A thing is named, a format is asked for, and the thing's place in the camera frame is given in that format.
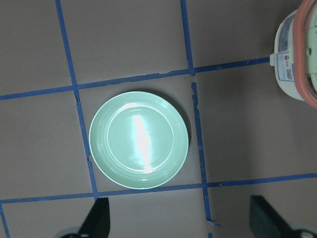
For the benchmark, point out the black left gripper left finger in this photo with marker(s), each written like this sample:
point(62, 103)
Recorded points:
point(97, 222)

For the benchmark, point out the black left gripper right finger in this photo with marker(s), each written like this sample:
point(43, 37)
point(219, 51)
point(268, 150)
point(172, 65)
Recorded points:
point(265, 222)

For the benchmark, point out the green plate left side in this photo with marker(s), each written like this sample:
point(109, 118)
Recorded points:
point(138, 140)

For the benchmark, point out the white rice cooker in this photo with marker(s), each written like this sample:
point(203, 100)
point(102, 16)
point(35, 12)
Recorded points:
point(295, 54)

